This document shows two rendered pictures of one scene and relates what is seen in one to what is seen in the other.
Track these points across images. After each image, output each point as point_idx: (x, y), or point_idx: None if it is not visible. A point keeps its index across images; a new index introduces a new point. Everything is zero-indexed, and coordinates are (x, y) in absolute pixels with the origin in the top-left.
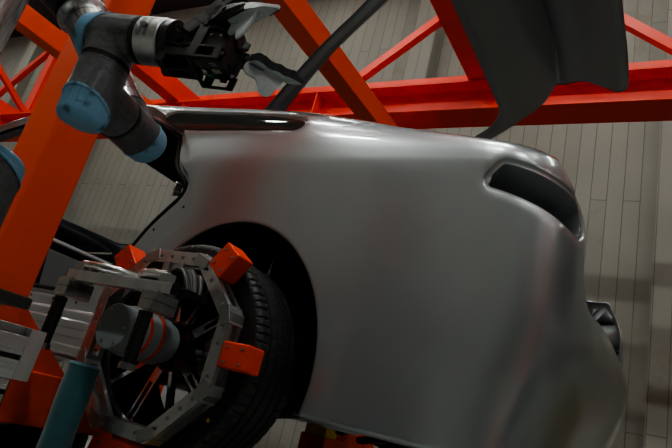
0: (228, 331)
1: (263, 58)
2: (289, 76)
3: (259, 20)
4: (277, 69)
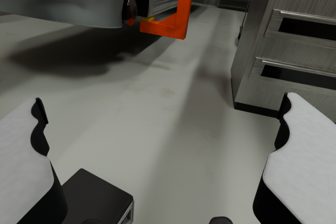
0: None
1: (56, 177)
2: (44, 125)
3: (275, 145)
4: (46, 146)
